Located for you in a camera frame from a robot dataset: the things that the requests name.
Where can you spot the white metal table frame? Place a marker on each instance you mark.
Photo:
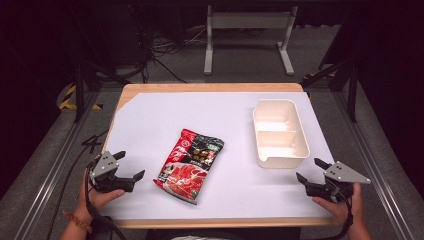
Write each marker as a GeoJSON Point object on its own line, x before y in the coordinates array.
{"type": "Point", "coordinates": [250, 20]}

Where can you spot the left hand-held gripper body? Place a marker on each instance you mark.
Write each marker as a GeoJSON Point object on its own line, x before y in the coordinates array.
{"type": "Point", "coordinates": [104, 165]}

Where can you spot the black metal stand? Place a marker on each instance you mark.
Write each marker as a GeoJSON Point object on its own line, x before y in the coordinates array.
{"type": "Point", "coordinates": [79, 90]}
{"type": "Point", "coordinates": [351, 90]}

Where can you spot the white divided plastic container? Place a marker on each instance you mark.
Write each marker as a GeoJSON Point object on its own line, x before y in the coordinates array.
{"type": "Point", "coordinates": [280, 133]}

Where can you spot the white table mat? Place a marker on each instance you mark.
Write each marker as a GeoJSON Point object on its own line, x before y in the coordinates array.
{"type": "Point", "coordinates": [233, 113]}

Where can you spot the aluminium rail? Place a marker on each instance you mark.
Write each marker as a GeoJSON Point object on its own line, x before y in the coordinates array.
{"type": "Point", "coordinates": [50, 180]}
{"type": "Point", "coordinates": [376, 173]}

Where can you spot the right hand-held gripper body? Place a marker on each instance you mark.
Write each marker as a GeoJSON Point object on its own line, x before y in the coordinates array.
{"type": "Point", "coordinates": [340, 176]}

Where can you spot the person's right hand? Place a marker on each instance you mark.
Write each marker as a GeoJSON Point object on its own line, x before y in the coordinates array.
{"type": "Point", "coordinates": [346, 210]}

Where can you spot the person's left hand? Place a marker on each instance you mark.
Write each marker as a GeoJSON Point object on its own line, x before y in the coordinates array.
{"type": "Point", "coordinates": [96, 199]}

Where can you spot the red and black food packet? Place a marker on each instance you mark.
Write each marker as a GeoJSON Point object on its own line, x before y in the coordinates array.
{"type": "Point", "coordinates": [188, 168]}

